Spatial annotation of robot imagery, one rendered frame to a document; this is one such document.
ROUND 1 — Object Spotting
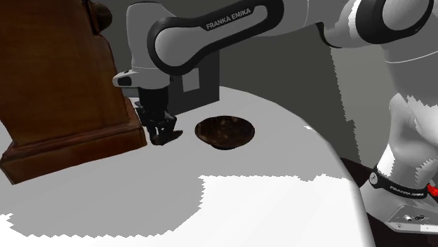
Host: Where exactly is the brown wooden case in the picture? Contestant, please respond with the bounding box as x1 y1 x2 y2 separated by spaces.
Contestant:
0 0 148 185

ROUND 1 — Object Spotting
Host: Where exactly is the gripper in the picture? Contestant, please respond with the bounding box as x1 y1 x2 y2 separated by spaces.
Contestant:
135 85 184 147

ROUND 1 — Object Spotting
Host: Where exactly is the dark grey box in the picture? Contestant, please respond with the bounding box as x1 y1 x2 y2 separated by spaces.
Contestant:
166 50 220 115

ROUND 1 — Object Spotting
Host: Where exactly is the dark brown bowl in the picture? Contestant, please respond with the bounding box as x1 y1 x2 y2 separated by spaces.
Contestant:
194 115 256 151

